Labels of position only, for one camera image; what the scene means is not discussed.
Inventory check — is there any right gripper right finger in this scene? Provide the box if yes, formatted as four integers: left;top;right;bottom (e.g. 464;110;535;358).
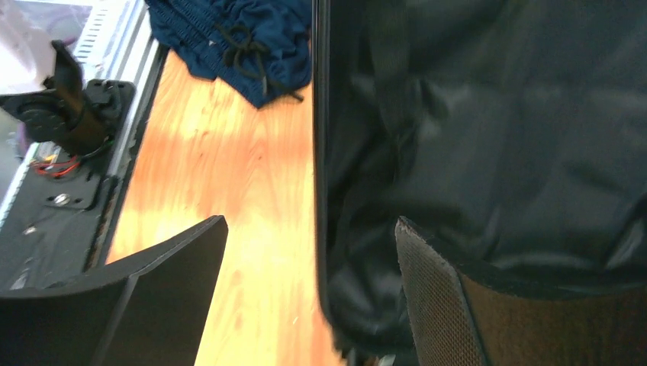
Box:
394;218;646;365

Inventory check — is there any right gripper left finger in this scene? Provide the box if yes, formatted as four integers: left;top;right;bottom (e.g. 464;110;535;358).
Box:
1;216;228;365

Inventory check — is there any black ribbed hard-shell suitcase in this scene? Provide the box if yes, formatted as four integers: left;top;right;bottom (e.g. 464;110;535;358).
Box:
312;1;646;365

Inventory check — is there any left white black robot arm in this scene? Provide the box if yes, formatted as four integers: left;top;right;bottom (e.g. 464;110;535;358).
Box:
1;40;135;159

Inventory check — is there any dark blue cloth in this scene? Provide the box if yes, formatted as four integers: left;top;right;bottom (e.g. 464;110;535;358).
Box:
146;0;312;108

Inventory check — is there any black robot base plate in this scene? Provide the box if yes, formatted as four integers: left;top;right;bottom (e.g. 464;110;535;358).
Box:
1;47;168;293

